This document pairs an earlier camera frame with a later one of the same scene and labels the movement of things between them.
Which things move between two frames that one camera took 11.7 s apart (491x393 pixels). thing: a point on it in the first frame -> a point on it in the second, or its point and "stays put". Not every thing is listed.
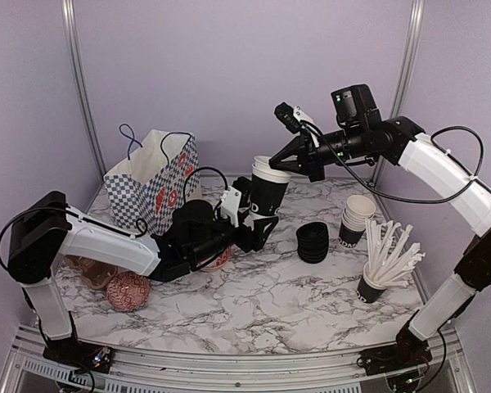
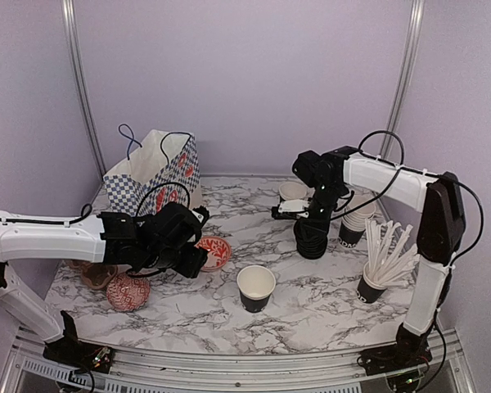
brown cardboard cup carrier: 96,273 stays put
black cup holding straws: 368,291 stays put
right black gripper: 308,160 -> 321,228
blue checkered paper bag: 161,172 stays put
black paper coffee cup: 268,186 -> 255,283
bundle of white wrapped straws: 389,260 stays put
